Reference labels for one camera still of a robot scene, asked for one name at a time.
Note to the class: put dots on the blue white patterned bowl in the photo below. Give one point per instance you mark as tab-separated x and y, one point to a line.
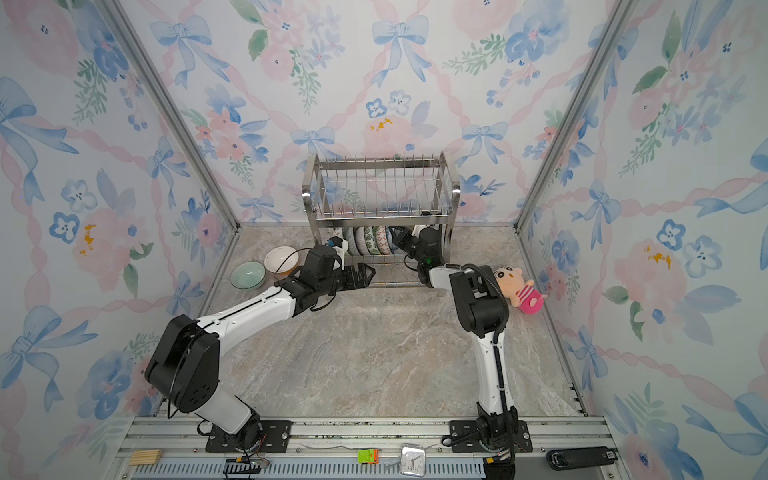
390	240

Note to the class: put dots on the pink purple glass bowl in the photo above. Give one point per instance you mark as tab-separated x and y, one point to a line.
360	241

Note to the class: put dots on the black stapler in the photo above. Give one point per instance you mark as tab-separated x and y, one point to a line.
580	458

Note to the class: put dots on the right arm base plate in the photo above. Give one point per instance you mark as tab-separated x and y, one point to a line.
464	437

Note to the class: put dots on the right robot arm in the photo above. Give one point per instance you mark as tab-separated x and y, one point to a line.
483	312

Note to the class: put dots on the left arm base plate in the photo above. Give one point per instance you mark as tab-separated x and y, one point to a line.
268	436

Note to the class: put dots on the green leaf pattern bowl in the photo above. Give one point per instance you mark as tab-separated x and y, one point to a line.
370	241

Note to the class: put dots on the wooden block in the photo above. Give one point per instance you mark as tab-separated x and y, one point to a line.
145	457

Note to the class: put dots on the plush doll pink shirt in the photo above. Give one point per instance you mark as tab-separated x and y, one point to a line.
521	293

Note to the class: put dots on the blue mesh pattern bowl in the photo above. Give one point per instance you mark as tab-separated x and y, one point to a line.
382	241

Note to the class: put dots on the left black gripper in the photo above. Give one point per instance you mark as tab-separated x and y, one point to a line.
364	281

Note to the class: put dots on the green orange small block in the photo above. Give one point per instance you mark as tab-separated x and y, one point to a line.
368	456

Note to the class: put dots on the black connector with wires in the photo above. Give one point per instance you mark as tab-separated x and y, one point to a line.
240	468

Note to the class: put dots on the dark blue flower bowl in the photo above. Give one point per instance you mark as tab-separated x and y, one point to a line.
349	237

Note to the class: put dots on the white orange bowl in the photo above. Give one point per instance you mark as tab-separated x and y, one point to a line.
281	260

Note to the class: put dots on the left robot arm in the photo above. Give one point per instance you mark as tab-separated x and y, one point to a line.
185	365

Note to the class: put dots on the small silver alarm clock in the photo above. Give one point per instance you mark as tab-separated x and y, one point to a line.
412	461

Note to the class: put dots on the pale green bowl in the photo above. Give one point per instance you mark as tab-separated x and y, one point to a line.
248	275

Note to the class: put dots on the stainless steel dish rack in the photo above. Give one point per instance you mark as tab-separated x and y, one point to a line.
411	191

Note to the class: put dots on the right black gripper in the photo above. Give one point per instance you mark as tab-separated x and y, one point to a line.
404	238

